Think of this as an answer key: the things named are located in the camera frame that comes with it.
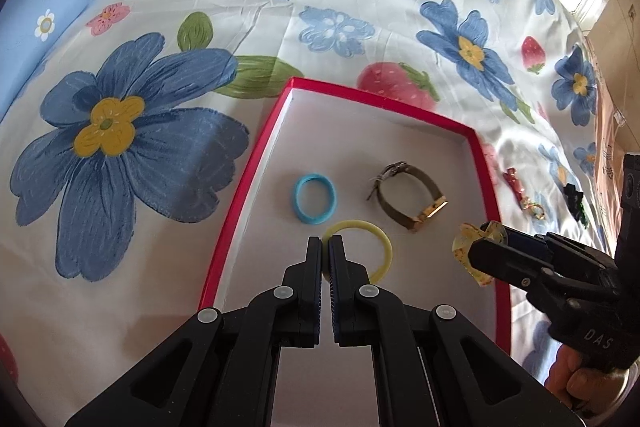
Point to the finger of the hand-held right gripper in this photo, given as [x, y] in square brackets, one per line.
[525, 241]
[500, 262]

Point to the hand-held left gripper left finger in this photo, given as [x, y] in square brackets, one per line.
[312, 279]

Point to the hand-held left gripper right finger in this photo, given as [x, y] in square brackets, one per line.
[336, 279]

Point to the yellow translucent hair claw clip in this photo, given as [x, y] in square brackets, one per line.
[462, 247]

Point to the red shallow box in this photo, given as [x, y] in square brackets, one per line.
[380, 142]

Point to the person's right hand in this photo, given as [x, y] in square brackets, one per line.
[585, 382]

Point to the black hair clip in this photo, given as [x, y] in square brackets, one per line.
[575, 202]

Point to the red bow hair clip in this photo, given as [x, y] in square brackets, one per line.
[511, 178]

